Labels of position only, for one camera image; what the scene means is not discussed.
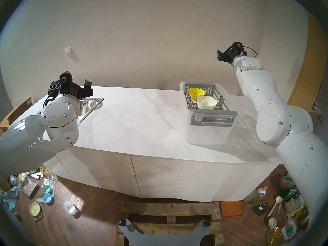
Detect large cream spoon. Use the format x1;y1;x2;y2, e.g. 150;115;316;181
267;196;283;218

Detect white container green contents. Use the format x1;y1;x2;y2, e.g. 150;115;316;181
281;221;298;240

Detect clear bag of utensils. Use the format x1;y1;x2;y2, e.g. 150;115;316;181
284;196;306;218

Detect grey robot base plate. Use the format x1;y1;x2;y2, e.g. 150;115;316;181
118;219;212;246

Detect clear plastic storage bin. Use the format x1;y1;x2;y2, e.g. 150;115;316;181
179;81;239;146

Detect cream plastic bowl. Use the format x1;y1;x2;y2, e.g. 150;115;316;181
196;95;218;110

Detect amber round plate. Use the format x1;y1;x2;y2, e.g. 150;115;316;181
265;227;283;246

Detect clear plastic bag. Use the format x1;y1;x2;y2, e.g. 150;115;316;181
20;176;39;197

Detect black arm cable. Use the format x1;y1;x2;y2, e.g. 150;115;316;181
243;45;257;59
43;80;64;107

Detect wooden door frame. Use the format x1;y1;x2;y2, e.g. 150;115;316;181
286;14;328;115

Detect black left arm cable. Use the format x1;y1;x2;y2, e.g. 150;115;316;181
43;80;64;107

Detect blue measuring cup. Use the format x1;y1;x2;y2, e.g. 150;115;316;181
36;193;53;204

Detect green snack bag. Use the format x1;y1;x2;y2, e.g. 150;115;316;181
280;175;298;201

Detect amber glass lid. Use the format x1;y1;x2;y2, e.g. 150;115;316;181
243;189;261;206

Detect orange tray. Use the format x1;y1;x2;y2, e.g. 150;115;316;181
220;201;243;218

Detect yellow plastic bowl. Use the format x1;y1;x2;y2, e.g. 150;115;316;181
188;88;206;101

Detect brown cardboard box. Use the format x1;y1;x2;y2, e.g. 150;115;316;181
0;96;34;132

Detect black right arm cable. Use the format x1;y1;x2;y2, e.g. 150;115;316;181
243;45;257;59

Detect white counter cabinet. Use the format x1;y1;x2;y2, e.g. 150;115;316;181
42;144;280;203

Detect stainless steel sink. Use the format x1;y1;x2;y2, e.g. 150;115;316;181
76;97;105;127

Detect white plastic container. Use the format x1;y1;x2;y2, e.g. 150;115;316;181
63;200;78;216

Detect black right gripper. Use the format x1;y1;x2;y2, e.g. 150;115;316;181
217;42;248;64

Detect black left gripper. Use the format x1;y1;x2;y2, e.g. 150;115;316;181
47;73;94;100

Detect grey plastic drying rack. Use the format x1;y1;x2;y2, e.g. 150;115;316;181
184;82;238;127

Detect dark round glass lid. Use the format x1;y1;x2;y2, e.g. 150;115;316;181
254;200;268;216

